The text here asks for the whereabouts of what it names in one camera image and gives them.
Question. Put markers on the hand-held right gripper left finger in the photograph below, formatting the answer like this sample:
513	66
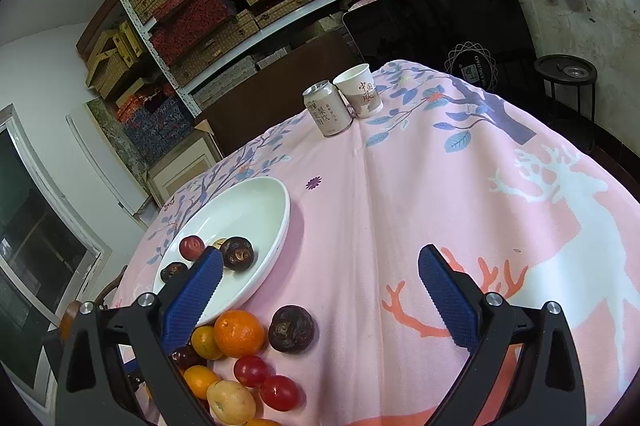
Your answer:
195	301

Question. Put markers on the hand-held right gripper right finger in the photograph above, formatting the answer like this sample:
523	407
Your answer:
445	301

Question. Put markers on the yellowish orange tangerine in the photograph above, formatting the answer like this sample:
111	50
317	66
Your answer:
206	342

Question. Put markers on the large orange tangerine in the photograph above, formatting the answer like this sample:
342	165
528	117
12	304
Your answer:
239	333

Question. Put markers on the red plum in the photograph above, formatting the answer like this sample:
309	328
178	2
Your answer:
185	356
191	247

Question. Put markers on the red cherry tomato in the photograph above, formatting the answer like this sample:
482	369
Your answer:
252	370
280	392

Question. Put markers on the dark purple mangosteen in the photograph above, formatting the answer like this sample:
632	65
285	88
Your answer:
238	252
291	328
172	272

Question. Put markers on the white oval plate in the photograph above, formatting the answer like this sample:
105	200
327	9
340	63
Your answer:
240	211

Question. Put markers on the wooden chair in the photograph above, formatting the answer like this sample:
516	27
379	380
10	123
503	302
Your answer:
112	288

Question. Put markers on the pink deer print tablecloth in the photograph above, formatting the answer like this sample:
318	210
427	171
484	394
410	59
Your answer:
375	206

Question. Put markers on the white door panel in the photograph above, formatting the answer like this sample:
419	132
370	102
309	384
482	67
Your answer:
100	171

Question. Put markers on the white framed glass door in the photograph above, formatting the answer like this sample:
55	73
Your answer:
30	231

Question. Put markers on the stack of blue patterned boxes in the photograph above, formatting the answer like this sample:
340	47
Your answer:
155	125

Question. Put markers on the mottled grey slab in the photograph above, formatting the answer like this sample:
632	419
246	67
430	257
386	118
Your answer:
107	130

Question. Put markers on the stack of orange patterned boxes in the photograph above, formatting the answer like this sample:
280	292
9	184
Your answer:
145	98

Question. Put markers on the brown wooden board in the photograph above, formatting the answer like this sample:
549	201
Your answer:
270	100

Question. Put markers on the pale beverage can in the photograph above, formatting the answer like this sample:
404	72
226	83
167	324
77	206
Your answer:
327	110

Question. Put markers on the white paper cup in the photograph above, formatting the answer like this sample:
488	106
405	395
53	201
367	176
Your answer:
360	90

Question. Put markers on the pile of yellow woven cases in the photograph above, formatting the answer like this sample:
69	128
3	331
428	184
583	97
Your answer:
112	65

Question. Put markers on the black round stool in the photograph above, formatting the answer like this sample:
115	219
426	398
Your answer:
565	68

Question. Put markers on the black glossy panel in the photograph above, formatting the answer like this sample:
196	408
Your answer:
430	25

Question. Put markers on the stack of red patterned boxes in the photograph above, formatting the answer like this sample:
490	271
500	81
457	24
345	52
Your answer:
192	23

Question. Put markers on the white metal shelf rack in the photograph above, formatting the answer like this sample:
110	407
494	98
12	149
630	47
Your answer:
132	13

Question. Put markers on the beige picture frame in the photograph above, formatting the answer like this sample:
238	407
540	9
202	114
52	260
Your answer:
180	171

